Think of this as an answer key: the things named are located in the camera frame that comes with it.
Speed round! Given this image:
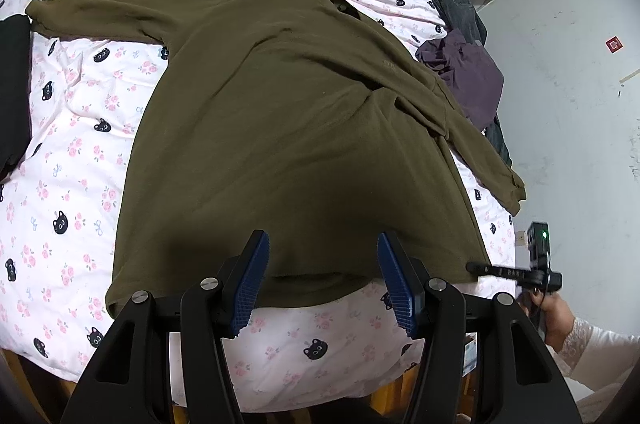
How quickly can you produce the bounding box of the pink printed blanket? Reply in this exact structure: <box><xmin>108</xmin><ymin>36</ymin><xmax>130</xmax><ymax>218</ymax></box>
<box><xmin>0</xmin><ymin>0</ymin><xmax>518</xmax><ymax>410</ymax></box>

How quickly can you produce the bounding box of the olive green sweater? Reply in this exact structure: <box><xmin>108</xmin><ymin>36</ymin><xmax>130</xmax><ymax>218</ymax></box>
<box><xmin>25</xmin><ymin>0</ymin><xmax>527</xmax><ymax>320</ymax></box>

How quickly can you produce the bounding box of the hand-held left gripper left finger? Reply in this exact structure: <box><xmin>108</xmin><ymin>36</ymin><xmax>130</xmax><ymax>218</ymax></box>
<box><xmin>60</xmin><ymin>230</ymin><xmax>271</xmax><ymax>424</ymax></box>

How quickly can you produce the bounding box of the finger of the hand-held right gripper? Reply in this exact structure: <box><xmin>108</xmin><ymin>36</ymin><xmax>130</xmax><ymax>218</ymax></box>
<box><xmin>466</xmin><ymin>260</ymin><xmax>532</xmax><ymax>281</ymax></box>

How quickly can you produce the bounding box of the person's right hand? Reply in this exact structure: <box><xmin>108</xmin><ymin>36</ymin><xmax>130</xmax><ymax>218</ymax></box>
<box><xmin>517</xmin><ymin>291</ymin><xmax>576</xmax><ymax>348</ymax></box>

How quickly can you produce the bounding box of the black folded garment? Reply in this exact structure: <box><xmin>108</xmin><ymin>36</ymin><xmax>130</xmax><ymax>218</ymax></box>
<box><xmin>0</xmin><ymin>16</ymin><xmax>32</xmax><ymax>177</ymax></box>

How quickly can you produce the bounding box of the person's right forearm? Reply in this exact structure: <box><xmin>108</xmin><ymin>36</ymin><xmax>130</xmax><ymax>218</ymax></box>
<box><xmin>545</xmin><ymin>316</ymin><xmax>640</xmax><ymax>392</ymax></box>

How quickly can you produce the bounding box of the purple garment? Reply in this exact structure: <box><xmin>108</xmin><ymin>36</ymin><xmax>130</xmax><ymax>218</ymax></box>
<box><xmin>415</xmin><ymin>28</ymin><xmax>504</xmax><ymax>129</ymax></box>

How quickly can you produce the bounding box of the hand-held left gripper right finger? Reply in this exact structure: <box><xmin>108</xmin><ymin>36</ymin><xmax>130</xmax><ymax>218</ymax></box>
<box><xmin>376</xmin><ymin>231</ymin><xmax>583</xmax><ymax>424</ymax></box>

